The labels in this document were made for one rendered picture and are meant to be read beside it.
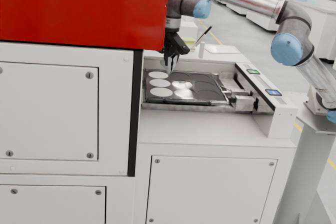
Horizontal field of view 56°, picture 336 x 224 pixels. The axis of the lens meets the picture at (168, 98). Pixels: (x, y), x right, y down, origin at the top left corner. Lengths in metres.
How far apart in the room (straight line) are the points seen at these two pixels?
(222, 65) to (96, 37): 1.04
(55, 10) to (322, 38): 5.53
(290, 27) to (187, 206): 0.82
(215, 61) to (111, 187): 0.97
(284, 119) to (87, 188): 0.79
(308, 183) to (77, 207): 1.24
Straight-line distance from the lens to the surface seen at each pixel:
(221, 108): 1.46
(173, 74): 1.64
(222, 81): 1.69
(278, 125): 1.34
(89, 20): 0.82
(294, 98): 1.83
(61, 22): 0.83
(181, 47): 1.33
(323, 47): 6.16
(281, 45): 1.23
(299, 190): 1.92
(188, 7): 1.31
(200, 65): 1.72
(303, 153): 1.82
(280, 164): 1.37
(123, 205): 1.09
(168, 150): 1.20
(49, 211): 1.13
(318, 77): 1.36
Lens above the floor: 1.45
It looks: 24 degrees down
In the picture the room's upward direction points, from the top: 6 degrees clockwise
